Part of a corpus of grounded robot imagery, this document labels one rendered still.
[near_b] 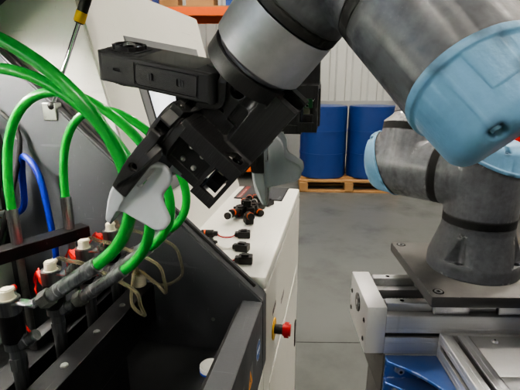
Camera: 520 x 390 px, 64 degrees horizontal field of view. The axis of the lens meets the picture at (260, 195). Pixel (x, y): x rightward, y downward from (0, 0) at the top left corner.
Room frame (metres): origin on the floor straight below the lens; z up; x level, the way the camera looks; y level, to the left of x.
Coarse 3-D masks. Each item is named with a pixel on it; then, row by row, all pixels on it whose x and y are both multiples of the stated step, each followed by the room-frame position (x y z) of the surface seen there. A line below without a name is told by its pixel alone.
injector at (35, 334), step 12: (12, 300) 0.45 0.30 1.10; (0, 312) 0.44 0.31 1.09; (12, 312) 0.45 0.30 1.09; (0, 324) 0.44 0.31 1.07; (12, 324) 0.44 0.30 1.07; (24, 324) 0.46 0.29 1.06; (12, 336) 0.44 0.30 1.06; (24, 336) 0.45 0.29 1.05; (36, 336) 0.45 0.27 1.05; (12, 348) 0.44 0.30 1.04; (24, 348) 0.45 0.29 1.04; (12, 360) 0.45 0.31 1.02; (24, 360) 0.45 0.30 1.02; (12, 372) 0.45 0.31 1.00; (24, 372) 0.45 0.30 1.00; (24, 384) 0.45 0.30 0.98
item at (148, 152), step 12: (156, 132) 0.33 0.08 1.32; (144, 144) 0.33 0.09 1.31; (156, 144) 0.34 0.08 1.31; (132, 156) 0.34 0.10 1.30; (144, 156) 0.33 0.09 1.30; (156, 156) 0.34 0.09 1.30; (132, 168) 0.34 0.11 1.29; (144, 168) 0.34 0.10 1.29; (120, 180) 0.35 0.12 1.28; (132, 180) 0.35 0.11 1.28; (120, 192) 0.35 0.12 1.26
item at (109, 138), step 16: (0, 32) 0.44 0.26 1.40; (16, 48) 0.43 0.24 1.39; (32, 64) 0.43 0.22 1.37; (48, 64) 0.43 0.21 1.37; (64, 80) 0.43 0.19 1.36; (80, 96) 0.42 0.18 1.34; (96, 112) 0.42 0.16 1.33; (96, 128) 0.42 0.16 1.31; (112, 144) 0.42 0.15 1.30; (128, 224) 0.42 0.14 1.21; (112, 256) 0.42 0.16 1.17
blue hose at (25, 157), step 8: (24, 160) 0.77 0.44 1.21; (32, 160) 0.76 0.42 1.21; (24, 168) 0.77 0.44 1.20; (32, 168) 0.75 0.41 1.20; (24, 176) 0.77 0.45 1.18; (40, 176) 0.75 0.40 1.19; (24, 184) 0.77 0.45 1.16; (40, 184) 0.74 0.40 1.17; (24, 192) 0.77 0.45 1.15; (40, 192) 0.74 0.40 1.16; (24, 200) 0.77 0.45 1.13; (48, 200) 0.75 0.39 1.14; (24, 208) 0.78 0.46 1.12; (48, 208) 0.74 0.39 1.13; (48, 216) 0.74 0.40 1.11; (48, 224) 0.74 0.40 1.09; (56, 248) 0.74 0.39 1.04; (56, 256) 0.74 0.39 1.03
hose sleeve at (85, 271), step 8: (88, 264) 0.42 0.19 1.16; (72, 272) 0.43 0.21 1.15; (80, 272) 0.42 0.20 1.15; (88, 272) 0.42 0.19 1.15; (96, 272) 0.42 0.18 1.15; (64, 280) 0.43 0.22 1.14; (72, 280) 0.43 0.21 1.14; (80, 280) 0.43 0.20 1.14; (48, 288) 0.44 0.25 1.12; (56, 288) 0.43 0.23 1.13; (64, 288) 0.43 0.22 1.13; (72, 288) 0.43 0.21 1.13; (48, 296) 0.43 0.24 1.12; (56, 296) 0.43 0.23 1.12
